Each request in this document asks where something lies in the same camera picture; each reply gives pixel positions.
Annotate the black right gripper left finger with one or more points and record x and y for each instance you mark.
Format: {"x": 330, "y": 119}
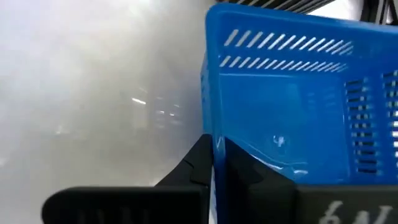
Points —
{"x": 155, "y": 202}

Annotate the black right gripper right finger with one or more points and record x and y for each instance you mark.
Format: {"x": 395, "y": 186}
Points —
{"x": 264, "y": 205}

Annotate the blue plastic slotted basket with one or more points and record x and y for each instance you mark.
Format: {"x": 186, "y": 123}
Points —
{"x": 280, "y": 109}

